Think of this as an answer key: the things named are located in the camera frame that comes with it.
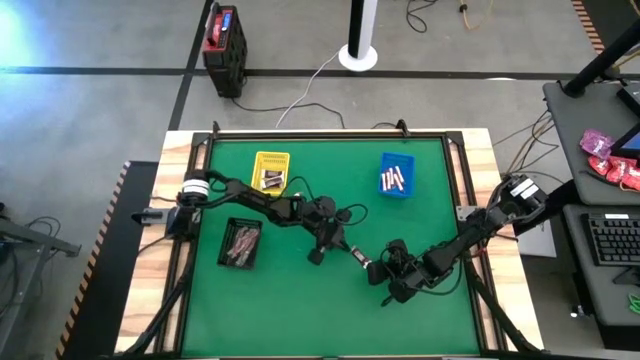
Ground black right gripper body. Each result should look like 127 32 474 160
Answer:
381 238 432 292

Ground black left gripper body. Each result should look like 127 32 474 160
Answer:
312 221 350 250

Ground grey desk with candy bags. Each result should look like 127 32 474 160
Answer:
542 79 640 207

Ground pink candy bag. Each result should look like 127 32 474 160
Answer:
579 128 616 160

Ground red candy bags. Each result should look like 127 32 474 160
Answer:
587 154 640 194

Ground black plastic basket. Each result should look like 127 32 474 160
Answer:
216 216 264 271

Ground yellow plastic basket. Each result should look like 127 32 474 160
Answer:
250 150 292 197

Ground blue plastic basket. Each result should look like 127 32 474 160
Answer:
377 151 416 199

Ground black white pole stand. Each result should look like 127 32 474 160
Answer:
337 0 380 73

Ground grey desk with keyboard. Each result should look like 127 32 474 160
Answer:
562 202 640 351

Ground black hazard striped floor mat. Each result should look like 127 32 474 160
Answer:
571 0 640 55
54 159 161 360

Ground red and black power box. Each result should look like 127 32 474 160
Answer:
201 2 249 99

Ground black computer keyboard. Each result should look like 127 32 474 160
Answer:
581 212 640 268

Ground black monitor blue screen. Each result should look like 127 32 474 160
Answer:
609 122 640 161

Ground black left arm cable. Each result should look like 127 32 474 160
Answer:
279 174 370 227

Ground black diagonal frame brace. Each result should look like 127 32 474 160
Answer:
119 272 194 357
462 269 539 354

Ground black floor cable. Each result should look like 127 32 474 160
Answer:
232 97 347 130

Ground white floor cable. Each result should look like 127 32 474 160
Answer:
274 49 341 129

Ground black table-level camera mount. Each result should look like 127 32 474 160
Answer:
130 208 166 226

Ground black cable bundle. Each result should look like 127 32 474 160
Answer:
492 112 566 186

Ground grey metal cart frame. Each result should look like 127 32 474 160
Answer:
0 199 82 351

